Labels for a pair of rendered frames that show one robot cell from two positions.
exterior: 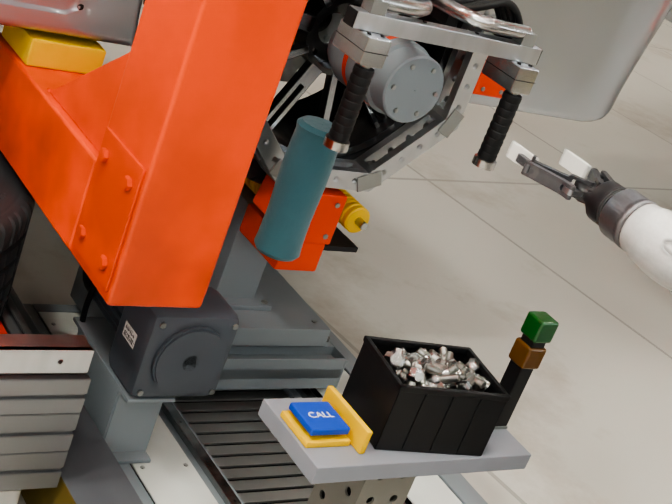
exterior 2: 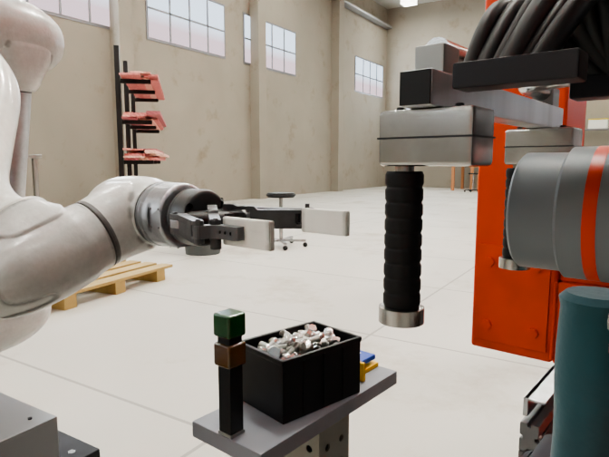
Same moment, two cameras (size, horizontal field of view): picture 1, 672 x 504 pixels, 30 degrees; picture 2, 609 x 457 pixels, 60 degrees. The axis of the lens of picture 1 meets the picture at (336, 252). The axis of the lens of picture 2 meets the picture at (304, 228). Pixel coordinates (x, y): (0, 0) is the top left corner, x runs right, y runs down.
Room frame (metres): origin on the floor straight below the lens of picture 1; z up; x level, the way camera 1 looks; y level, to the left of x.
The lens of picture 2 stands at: (2.71, -0.38, 0.90)
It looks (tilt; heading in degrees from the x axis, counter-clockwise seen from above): 7 degrees down; 170
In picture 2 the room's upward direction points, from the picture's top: straight up
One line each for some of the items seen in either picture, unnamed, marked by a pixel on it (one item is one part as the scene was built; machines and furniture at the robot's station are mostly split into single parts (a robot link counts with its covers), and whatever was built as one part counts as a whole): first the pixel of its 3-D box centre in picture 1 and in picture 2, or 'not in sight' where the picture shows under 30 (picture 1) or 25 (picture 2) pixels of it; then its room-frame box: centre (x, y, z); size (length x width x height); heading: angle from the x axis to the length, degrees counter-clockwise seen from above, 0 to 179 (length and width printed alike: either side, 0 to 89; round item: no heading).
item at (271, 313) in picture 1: (236, 251); not in sight; (2.43, 0.20, 0.32); 0.40 x 0.30 x 0.28; 130
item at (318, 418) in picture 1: (318, 420); (353, 359); (1.63, -0.07, 0.47); 0.07 x 0.07 x 0.02; 40
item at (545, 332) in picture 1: (539, 327); (229, 324); (1.86, -0.35, 0.64); 0.04 x 0.04 x 0.04; 40
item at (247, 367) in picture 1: (209, 327); not in sight; (2.43, 0.20, 0.13); 0.50 x 0.36 x 0.10; 130
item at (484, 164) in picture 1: (498, 127); (402, 243); (2.23, -0.19, 0.83); 0.04 x 0.04 x 0.16
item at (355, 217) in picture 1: (328, 192); not in sight; (2.46, 0.06, 0.51); 0.29 x 0.06 x 0.06; 40
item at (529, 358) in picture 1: (527, 353); (229, 353); (1.86, -0.35, 0.59); 0.04 x 0.04 x 0.04; 40
